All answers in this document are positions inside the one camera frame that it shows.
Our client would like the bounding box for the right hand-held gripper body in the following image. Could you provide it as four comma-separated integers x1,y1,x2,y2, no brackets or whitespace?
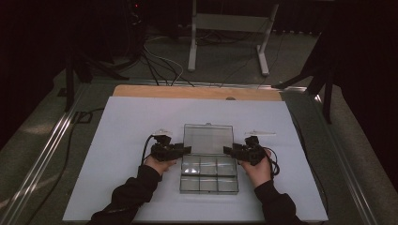
233,129,277,167

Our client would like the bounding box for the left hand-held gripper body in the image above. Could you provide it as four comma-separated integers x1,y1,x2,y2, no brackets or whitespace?
150,128,186,162

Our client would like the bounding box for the clear plastic compartment box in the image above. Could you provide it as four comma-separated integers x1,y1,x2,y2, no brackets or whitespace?
179,122,239,195

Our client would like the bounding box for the person's left hand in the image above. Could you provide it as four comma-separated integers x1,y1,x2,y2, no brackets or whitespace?
144,155,178,176

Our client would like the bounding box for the person's right hand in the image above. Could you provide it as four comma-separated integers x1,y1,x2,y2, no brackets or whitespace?
240,149,273,189

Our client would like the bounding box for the white table mat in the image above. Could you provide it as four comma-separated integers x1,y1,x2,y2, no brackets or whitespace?
62,96,329,223

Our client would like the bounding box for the wooden table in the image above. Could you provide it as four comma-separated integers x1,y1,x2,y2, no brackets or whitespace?
112,84,283,101

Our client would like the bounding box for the black tripod stand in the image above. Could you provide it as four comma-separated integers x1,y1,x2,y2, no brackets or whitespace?
64,46,130,113
271,31,342,125

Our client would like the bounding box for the white metal stand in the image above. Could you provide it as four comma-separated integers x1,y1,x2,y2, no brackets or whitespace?
187,0,280,77

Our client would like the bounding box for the dark equipment rack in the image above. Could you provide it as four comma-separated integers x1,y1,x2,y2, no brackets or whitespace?
125,0,147,64

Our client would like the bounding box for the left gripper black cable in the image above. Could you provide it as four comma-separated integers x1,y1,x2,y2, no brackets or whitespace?
141,134,157,166

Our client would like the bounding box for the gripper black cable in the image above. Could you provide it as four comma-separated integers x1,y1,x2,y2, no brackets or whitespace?
141,134,157,166
264,146,282,178

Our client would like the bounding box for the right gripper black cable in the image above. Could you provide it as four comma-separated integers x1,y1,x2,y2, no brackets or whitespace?
264,146,282,178

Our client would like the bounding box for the black floor cable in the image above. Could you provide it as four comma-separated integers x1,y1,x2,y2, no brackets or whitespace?
140,50,195,87
31,107,105,225

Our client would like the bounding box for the white floor cable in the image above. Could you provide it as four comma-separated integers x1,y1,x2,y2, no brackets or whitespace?
143,36,185,86

